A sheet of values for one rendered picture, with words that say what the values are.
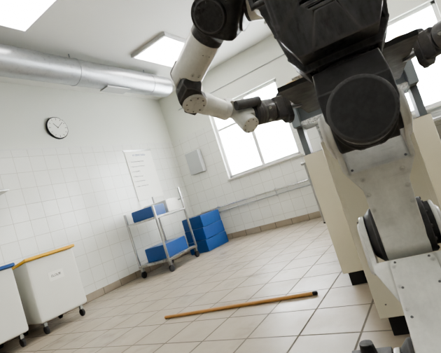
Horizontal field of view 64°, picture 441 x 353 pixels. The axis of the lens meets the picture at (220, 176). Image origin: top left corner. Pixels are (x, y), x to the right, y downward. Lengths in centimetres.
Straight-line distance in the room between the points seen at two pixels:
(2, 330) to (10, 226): 131
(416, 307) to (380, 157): 34
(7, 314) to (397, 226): 347
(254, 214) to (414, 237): 532
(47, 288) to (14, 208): 118
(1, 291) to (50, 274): 47
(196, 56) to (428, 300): 80
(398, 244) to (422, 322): 20
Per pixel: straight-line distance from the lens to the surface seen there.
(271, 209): 606
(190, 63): 101
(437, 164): 223
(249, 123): 124
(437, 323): 88
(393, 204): 94
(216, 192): 651
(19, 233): 476
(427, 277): 95
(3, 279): 389
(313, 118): 227
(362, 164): 90
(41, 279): 406
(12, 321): 391
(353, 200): 152
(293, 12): 74
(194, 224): 586
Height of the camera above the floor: 74
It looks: 4 degrees up
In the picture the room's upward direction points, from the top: 18 degrees counter-clockwise
